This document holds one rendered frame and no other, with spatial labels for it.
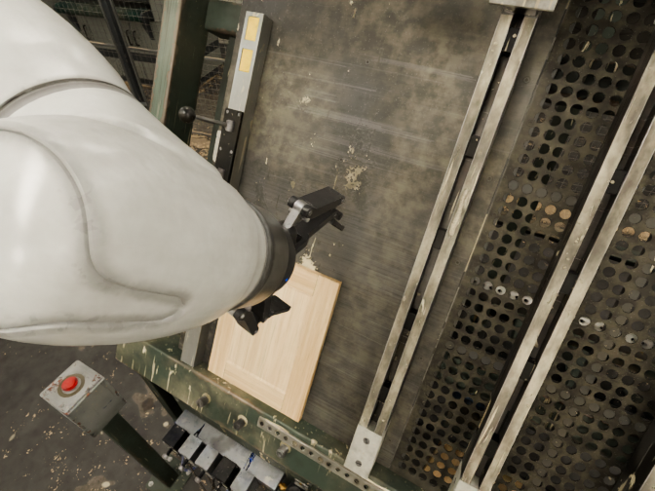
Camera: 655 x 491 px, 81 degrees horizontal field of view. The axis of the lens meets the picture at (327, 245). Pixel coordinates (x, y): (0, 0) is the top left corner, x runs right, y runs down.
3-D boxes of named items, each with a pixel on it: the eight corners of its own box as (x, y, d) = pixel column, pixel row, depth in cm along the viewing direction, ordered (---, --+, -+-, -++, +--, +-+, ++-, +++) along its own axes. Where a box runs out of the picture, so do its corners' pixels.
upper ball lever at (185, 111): (230, 133, 96) (174, 120, 88) (233, 118, 95) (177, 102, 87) (236, 135, 93) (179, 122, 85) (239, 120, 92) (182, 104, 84)
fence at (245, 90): (190, 355, 117) (179, 359, 113) (255, 18, 92) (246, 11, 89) (202, 361, 115) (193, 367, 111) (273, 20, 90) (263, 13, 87)
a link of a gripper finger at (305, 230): (256, 245, 40) (258, 237, 39) (316, 202, 48) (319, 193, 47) (286, 267, 39) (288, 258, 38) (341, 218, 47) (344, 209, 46)
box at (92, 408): (69, 419, 116) (37, 394, 103) (102, 386, 123) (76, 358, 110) (96, 439, 112) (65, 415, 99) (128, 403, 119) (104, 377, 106)
